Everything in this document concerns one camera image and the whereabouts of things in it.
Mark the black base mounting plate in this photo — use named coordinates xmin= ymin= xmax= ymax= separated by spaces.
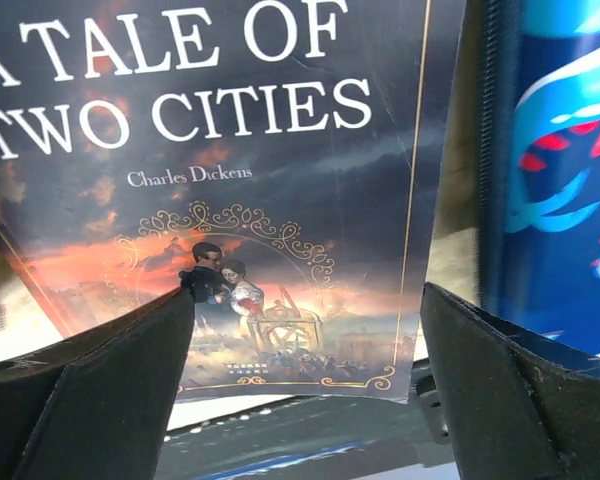
xmin=155 ymin=359 xmax=459 ymax=479

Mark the dark tale of two cities book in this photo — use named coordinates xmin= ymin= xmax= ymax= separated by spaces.
xmin=0 ymin=1 xmax=466 ymax=401

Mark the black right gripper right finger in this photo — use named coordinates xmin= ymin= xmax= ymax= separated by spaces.
xmin=421 ymin=283 xmax=600 ymax=479

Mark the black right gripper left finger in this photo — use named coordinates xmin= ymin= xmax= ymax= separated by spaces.
xmin=0 ymin=289 xmax=193 ymax=479

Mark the blue pencil case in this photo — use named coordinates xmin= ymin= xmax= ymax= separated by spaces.
xmin=478 ymin=1 xmax=600 ymax=358

